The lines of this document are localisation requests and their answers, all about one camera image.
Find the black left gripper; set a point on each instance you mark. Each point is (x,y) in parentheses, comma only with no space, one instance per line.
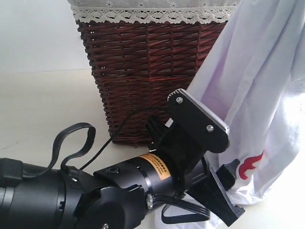
(200,190)

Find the white t-shirt with red lettering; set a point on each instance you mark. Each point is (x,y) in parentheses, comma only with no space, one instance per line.
(253,78)

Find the dark brown wicker basket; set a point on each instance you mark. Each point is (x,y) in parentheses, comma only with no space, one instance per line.
(136,65)

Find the grey floral basket liner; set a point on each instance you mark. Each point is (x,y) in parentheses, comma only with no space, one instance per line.
(158,11)

